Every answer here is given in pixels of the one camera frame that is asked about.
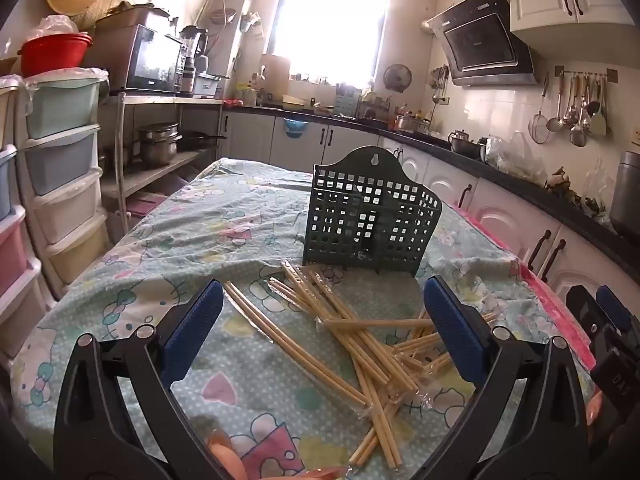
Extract ginger roots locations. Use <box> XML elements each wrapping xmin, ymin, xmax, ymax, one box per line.
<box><xmin>545</xmin><ymin>170</ymin><xmax>576</xmax><ymax>201</ymax></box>

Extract black frying pan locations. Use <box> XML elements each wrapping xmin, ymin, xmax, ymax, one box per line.
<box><xmin>177</xmin><ymin>131</ymin><xmax>228</xmax><ymax>151</ymax></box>

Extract stacked steel pots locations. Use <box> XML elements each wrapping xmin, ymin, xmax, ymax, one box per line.
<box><xmin>137</xmin><ymin>122</ymin><xmax>183</xmax><ymax>167</ymax></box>

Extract black countertop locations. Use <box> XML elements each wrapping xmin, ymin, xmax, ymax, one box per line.
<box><xmin>225</xmin><ymin>102</ymin><xmax>640</xmax><ymax>271</ymax></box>

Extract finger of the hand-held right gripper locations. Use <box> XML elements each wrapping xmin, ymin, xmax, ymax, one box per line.
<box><xmin>566</xmin><ymin>285</ymin><xmax>601</xmax><ymax>356</ymax></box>
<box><xmin>596</xmin><ymin>285</ymin><xmax>632</xmax><ymax>333</ymax></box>

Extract black blender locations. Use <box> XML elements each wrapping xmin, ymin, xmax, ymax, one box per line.
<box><xmin>180</xmin><ymin>25</ymin><xmax>210</xmax><ymax>98</ymax></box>

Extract cartoon cat printed tablecloth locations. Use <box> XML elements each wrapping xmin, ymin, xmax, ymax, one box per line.
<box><xmin>10</xmin><ymin>157</ymin><xmax>596</xmax><ymax>480</ymax></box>

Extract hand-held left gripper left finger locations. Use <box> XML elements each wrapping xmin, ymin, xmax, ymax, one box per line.
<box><xmin>52</xmin><ymin>279</ymin><xmax>226</xmax><ymax>480</ymax></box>

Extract clear plastic bag with greens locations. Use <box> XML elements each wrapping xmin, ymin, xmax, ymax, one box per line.
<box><xmin>582</xmin><ymin>157</ymin><xmax>613</xmax><ymax>216</ymax></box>

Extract cardboard box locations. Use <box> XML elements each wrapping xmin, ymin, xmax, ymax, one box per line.
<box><xmin>95</xmin><ymin>2</ymin><xmax>173</xmax><ymax>26</ymax></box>

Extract pile of bamboo chopsticks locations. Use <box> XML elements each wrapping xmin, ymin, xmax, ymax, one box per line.
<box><xmin>222</xmin><ymin>259</ymin><xmax>501</xmax><ymax>468</ymax></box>

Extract bright window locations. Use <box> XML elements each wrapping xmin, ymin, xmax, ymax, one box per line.
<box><xmin>267</xmin><ymin>0</ymin><xmax>393</xmax><ymax>86</ymax></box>

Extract person's left hand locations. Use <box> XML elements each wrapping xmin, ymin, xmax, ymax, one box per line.
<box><xmin>207</xmin><ymin>437</ymin><xmax>248</xmax><ymax>480</ymax></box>

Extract person's right hand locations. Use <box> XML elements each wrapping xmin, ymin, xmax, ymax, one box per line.
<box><xmin>582</xmin><ymin>391</ymin><xmax>606</xmax><ymax>456</ymax></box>

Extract pink storage box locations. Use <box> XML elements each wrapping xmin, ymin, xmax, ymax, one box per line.
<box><xmin>125</xmin><ymin>194</ymin><xmax>168</xmax><ymax>221</ymax></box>

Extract grey cylindrical canister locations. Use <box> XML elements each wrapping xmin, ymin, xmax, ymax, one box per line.
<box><xmin>610</xmin><ymin>150</ymin><xmax>640</xmax><ymax>241</ymax></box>

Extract black microwave oven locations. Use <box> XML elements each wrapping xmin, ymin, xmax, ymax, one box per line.
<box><xmin>94</xmin><ymin>7</ymin><xmax>190</xmax><ymax>96</ymax></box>

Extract grey plastic container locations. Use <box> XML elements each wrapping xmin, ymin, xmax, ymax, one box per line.
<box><xmin>192</xmin><ymin>72</ymin><xmax>231</xmax><ymax>100</ymax></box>

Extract pink plastic table cover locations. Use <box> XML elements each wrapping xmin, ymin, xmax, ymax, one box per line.
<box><xmin>452</xmin><ymin>205</ymin><xmax>596</xmax><ymax>396</ymax></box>

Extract pastel plastic drawer tower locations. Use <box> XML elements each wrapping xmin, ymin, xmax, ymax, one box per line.
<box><xmin>20</xmin><ymin>67</ymin><xmax>113</xmax><ymax>288</ymax></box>
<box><xmin>0</xmin><ymin>75</ymin><xmax>48</xmax><ymax>361</ymax></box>

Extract red plastic basin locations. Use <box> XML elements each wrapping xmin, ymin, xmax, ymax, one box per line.
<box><xmin>20</xmin><ymin>32</ymin><xmax>93</xmax><ymax>78</ymax></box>

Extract steel cooking pot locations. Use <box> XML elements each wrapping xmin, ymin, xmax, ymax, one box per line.
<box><xmin>395</xmin><ymin>114</ymin><xmax>431</xmax><ymax>133</ymax></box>

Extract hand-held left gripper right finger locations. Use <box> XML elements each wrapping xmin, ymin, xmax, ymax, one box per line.
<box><xmin>422</xmin><ymin>275</ymin><xmax>591</xmax><ymax>480</ymax></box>

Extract green perforated utensil holder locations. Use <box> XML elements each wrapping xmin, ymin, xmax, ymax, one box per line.
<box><xmin>302</xmin><ymin>146</ymin><xmax>443</xmax><ymax>277</ymax></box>

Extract metal shelf rack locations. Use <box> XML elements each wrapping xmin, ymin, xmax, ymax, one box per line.
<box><xmin>97</xmin><ymin>91</ymin><xmax>226</xmax><ymax>231</ymax></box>

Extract small wall fan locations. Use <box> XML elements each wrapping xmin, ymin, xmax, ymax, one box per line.
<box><xmin>383</xmin><ymin>63</ymin><xmax>413</xmax><ymax>93</ymax></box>

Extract black range hood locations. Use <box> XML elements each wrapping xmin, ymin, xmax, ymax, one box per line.
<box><xmin>426</xmin><ymin>0</ymin><xmax>541</xmax><ymax>87</ymax></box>

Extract row of hanging kitchen utensils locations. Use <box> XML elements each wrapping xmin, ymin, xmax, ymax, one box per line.
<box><xmin>529</xmin><ymin>67</ymin><xmax>618</xmax><ymax>148</ymax></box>

